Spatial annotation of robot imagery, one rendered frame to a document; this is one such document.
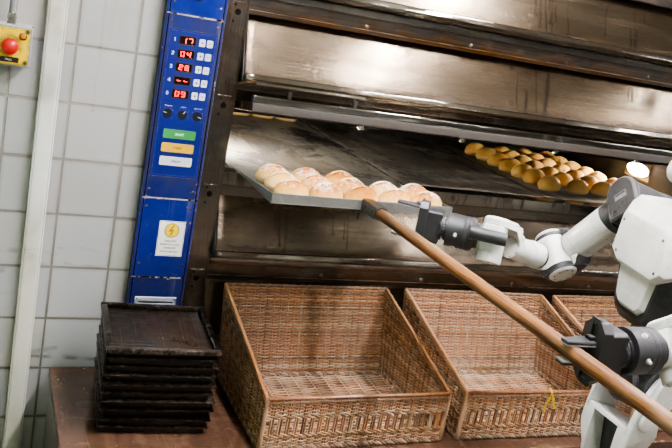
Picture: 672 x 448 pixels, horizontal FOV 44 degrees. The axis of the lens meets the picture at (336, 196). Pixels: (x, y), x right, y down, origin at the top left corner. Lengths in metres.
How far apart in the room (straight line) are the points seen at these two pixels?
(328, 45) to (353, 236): 0.60
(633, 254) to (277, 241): 1.04
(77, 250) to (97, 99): 0.43
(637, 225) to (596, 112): 0.96
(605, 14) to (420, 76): 0.70
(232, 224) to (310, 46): 0.57
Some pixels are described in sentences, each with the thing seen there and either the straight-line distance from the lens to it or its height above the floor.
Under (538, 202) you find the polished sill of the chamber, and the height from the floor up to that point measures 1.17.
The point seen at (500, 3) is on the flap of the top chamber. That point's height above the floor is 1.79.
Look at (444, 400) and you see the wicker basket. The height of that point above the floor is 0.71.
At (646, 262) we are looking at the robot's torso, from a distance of 1.99.
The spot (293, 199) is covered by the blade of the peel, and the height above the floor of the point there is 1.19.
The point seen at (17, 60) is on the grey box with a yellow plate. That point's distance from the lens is 2.18.
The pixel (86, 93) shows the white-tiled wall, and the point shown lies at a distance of 2.27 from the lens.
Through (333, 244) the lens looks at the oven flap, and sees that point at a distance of 2.56.
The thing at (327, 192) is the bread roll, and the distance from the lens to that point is 2.20.
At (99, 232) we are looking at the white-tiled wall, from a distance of 2.38.
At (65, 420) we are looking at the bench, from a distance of 2.24.
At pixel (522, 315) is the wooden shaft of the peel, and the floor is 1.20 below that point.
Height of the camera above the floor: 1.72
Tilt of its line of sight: 14 degrees down
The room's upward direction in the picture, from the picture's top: 11 degrees clockwise
